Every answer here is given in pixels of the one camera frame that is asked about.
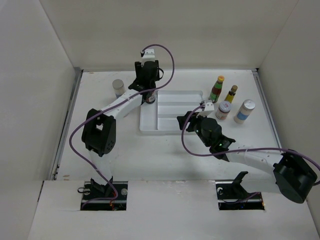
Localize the white peppercorn jar silver lid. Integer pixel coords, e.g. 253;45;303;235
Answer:
112;79;126;99

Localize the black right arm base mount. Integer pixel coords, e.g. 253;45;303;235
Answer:
215;171;265;211

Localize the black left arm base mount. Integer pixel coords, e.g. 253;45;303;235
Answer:
77;178;129;211

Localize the dark soy sauce bottle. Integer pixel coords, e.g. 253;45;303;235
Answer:
145;91;156;104

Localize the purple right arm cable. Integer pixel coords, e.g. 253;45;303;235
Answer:
180;103;320;186

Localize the small yellow oil bottle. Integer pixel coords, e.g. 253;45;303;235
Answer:
224;85;238;103

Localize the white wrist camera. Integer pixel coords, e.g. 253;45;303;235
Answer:
197;100;215;117
140;48;156;66

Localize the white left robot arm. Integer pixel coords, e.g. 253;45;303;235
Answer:
81;60;164;157

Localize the white powder shaker blue label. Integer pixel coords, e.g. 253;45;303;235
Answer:
233;99;256;124

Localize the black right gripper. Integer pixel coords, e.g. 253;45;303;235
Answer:
177;110;211;147

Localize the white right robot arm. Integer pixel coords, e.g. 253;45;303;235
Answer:
177;111;320;204

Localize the brown sauce jar white lid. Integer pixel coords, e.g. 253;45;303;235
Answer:
215;101;232;120

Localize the red chili sauce bottle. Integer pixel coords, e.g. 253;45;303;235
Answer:
208;75;225;103

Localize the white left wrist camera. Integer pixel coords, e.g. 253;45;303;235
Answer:
140;48;156;66

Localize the white divided organizer tray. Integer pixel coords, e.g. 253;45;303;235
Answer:
139;90;203;136

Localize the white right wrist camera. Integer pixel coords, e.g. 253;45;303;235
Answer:
197;100;215;117

